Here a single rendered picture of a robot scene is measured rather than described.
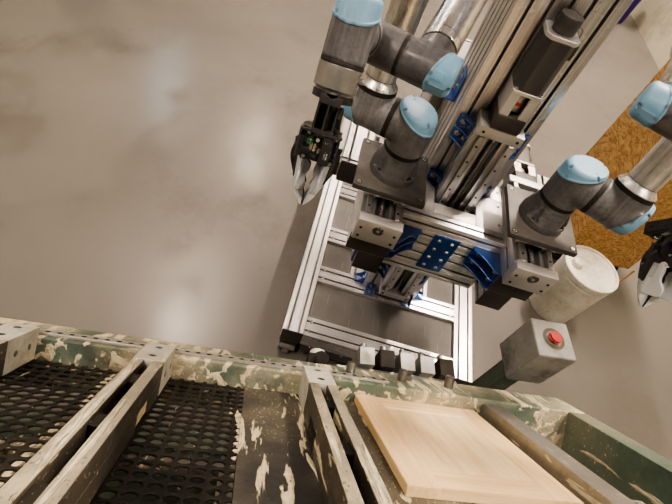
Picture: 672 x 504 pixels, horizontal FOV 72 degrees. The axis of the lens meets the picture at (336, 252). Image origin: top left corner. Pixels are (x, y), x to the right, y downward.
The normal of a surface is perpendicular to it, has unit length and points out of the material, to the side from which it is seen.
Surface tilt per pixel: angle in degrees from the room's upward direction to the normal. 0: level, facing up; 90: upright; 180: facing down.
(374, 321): 0
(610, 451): 90
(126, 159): 0
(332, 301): 0
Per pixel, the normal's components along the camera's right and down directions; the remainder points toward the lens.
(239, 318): 0.24, -0.59
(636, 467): -0.97, -0.18
